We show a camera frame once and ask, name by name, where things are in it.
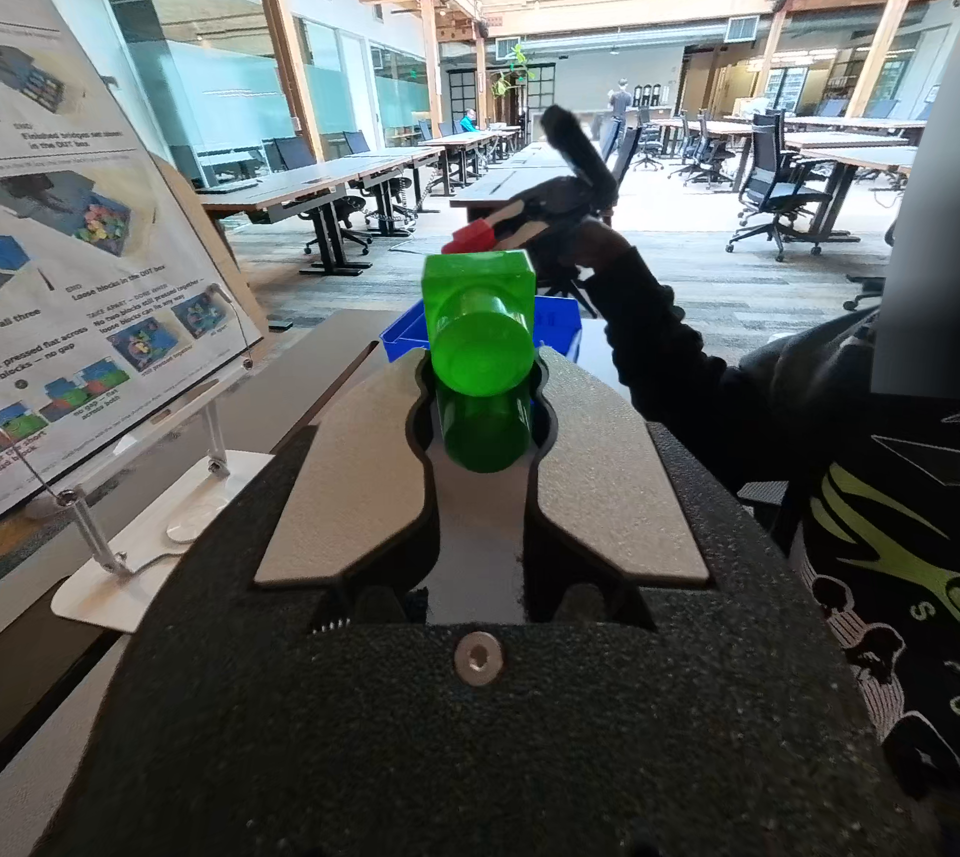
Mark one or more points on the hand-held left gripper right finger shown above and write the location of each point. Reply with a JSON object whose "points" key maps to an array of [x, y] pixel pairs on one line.
{"points": [[615, 490]]}

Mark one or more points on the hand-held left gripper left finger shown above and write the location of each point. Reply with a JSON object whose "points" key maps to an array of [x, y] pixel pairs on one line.
{"points": [[338, 497]]}

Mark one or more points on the red mega block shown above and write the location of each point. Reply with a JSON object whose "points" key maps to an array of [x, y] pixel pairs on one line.
{"points": [[468, 239]]}

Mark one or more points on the blue plastic bin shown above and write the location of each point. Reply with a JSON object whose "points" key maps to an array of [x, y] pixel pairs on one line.
{"points": [[563, 325]]}

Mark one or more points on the green mega block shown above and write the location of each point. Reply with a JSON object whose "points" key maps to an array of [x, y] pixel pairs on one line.
{"points": [[480, 347]]}

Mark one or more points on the long dark table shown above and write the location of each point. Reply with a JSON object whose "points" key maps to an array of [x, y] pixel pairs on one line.
{"points": [[300, 182], [510, 179]]}

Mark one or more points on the potted green plant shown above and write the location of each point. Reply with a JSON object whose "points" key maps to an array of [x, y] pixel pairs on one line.
{"points": [[515, 59]]}

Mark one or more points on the black office chair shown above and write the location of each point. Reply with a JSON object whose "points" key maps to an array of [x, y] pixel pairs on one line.
{"points": [[773, 182], [323, 190]]}

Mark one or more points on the person's printed top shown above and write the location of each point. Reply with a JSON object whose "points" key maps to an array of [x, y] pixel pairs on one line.
{"points": [[885, 557]]}

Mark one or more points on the printed instruction sheet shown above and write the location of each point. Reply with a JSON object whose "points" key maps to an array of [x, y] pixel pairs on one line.
{"points": [[90, 272]]}

